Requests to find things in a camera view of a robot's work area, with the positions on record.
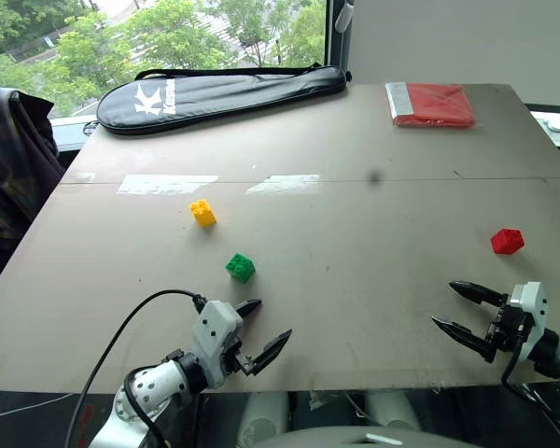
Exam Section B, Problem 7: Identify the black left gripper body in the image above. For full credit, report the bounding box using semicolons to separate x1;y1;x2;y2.
220;339;255;377

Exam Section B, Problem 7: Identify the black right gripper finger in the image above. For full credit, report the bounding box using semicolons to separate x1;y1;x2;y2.
430;315;499;364
449;280;510;309

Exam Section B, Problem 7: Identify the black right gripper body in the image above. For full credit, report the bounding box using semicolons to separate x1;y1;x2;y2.
483;303;529;356

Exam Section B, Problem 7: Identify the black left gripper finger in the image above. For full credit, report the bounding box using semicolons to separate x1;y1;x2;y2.
249;329;293;376
234;299;263;321

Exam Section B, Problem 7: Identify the green toy brick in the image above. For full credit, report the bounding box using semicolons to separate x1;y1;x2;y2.
224;252;257;285

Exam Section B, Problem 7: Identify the red toy brick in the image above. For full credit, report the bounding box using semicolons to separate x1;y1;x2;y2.
489;228;525;256

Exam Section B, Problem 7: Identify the white robot leg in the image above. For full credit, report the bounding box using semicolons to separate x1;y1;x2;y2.
237;391;291;444
364;390;422;432

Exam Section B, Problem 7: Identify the yellow toy brick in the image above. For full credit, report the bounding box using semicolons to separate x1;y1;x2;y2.
189;198;217;229

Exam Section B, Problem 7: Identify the grey robot torso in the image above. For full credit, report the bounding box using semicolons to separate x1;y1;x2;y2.
246;424;472;448

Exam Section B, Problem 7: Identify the red packaged cloth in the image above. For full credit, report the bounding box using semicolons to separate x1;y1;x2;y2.
384;81;478;129

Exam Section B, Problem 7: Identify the black racket bag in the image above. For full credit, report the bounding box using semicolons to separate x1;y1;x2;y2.
95;62;353;136

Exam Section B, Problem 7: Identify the plaid jacket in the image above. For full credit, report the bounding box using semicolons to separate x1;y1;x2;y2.
0;74;66;304

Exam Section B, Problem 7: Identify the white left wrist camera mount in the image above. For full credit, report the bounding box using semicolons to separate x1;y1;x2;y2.
191;300;244;388

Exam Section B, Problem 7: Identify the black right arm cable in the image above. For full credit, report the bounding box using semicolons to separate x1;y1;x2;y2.
500;347;560;444

